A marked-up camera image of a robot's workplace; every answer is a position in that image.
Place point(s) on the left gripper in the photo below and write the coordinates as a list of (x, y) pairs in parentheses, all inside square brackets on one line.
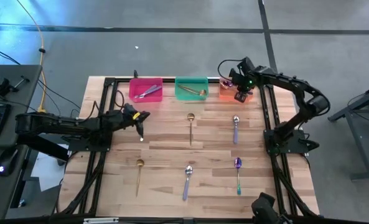
[(132, 115)]

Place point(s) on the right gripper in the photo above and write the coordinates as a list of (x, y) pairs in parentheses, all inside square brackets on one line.
[(245, 77)]

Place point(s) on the iridescent rainbow spoon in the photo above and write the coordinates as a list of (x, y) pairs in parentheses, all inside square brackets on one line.
[(238, 162), (227, 83)]

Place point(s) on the gold spoon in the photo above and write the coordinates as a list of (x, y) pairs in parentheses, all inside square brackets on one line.
[(190, 117), (203, 92), (140, 162)]

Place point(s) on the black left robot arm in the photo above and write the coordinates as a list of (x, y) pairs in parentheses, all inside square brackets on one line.
[(63, 123)]

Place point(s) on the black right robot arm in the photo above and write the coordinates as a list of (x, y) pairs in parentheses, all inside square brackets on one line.
[(296, 85)]

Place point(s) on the orange plastic bin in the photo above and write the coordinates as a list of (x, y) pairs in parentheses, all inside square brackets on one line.
[(226, 96)]

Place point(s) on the pink plastic bin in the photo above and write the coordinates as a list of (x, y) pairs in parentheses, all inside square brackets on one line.
[(137, 82)]

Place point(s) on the green plastic bin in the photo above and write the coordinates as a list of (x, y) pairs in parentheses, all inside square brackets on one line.
[(187, 95)]

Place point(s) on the black blurry device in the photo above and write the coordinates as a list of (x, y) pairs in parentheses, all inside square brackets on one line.
[(263, 207)]

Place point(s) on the black computer mouse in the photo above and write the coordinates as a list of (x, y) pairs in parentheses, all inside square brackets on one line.
[(7, 161)]

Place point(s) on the black clamp tool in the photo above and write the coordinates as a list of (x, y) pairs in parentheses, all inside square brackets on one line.
[(2, 87)]

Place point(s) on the black aluminium table frame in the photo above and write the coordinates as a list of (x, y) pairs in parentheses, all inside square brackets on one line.
[(108, 93)]

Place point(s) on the silver metal bracket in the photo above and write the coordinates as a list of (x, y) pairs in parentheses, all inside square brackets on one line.
[(100, 220)]

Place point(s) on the black side table frame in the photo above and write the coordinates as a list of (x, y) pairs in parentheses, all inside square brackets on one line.
[(353, 118)]

